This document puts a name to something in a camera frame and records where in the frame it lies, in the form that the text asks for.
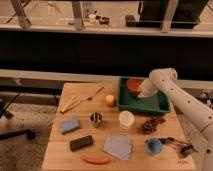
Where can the black rectangular block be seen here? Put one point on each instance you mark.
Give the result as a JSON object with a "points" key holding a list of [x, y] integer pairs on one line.
{"points": [[81, 142]]}

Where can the green plastic tray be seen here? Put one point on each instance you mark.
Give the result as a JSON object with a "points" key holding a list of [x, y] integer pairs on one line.
{"points": [[157, 104]]}

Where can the bunch of dark grapes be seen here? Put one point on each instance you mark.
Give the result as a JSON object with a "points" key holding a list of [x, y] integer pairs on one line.
{"points": [[150, 125]]}

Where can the black office chair base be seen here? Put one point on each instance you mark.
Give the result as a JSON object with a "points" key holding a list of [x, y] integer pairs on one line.
{"points": [[4, 112]]}

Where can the blue sponge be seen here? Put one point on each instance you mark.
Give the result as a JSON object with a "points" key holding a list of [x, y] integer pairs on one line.
{"points": [[69, 125]]}

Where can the white cup on shelf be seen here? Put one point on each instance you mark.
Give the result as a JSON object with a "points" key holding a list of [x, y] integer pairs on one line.
{"points": [[92, 18]]}

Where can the small blue bowl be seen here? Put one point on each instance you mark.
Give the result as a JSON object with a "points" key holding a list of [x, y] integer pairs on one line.
{"points": [[153, 146]]}

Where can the white plastic cup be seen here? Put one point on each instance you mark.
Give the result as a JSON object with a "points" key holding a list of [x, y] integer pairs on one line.
{"points": [[126, 120]]}

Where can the dark tool with cables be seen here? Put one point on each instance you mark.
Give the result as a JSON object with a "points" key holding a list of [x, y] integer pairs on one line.
{"points": [[184, 149]]}

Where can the red bowl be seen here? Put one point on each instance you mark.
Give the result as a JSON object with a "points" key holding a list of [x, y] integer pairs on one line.
{"points": [[132, 85]]}

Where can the black box on shelf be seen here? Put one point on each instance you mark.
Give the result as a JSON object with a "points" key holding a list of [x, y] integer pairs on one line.
{"points": [[130, 21]]}

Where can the dark bowl on shelf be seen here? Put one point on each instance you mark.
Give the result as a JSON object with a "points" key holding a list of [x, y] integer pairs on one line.
{"points": [[104, 20]]}

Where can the orange sausage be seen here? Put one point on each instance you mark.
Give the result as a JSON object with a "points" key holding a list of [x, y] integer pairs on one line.
{"points": [[97, 160]]}

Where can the orange round fruit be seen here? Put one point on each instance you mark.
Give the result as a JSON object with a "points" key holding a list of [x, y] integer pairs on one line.
{"points": [[110, 100]]}

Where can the metal cup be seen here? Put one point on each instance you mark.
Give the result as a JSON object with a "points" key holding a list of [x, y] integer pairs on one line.
{"points": [[96, 119]]}

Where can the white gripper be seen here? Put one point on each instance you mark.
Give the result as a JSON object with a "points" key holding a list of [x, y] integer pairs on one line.
{"points": [[147, 89]]}

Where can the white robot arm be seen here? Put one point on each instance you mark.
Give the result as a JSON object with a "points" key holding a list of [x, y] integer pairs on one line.
{"points": [[197, 112]]}

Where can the thin brown spoon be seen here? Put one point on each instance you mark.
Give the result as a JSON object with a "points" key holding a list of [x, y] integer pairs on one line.
{"points": [[96, 93]]}

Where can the light blue cloth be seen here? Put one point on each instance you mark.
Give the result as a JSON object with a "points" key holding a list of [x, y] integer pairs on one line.
{"points": [[118, 146]]}

